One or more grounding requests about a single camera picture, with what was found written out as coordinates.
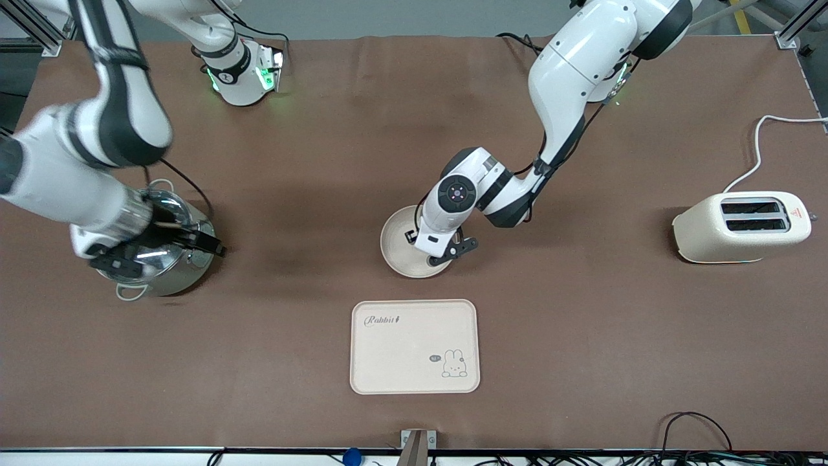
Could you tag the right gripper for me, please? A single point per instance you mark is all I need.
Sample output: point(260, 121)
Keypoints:
point(169, 228)

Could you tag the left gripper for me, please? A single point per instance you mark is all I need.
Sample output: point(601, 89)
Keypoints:
point(409, 235)

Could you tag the round cream plate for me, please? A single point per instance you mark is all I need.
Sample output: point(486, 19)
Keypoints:
point(396, 249)

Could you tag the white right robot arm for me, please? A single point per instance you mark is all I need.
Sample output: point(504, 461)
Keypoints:
point(116, 116)

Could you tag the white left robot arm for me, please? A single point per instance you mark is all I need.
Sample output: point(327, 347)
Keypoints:
point(569, 71)

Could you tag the cream rabbit print tray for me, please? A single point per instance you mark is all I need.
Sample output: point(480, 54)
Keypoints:
point(414, 353)

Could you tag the glass pot lid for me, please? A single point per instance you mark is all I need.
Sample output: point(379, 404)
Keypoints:
point(165, 255)

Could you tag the steel pot with glass lid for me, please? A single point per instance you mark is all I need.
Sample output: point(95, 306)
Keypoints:
point(187, 272)

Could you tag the blue round knob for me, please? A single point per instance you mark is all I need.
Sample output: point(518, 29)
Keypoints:
point(351, 457)

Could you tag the cream two-slot toaster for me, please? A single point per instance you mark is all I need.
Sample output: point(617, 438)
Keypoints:
point(705, 236)

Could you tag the grey metal bracket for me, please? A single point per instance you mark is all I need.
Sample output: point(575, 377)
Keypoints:
point(417, 446)

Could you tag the aluminium frame profile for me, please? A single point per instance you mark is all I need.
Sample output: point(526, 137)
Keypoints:
point(39, 32)
point(792, 32)

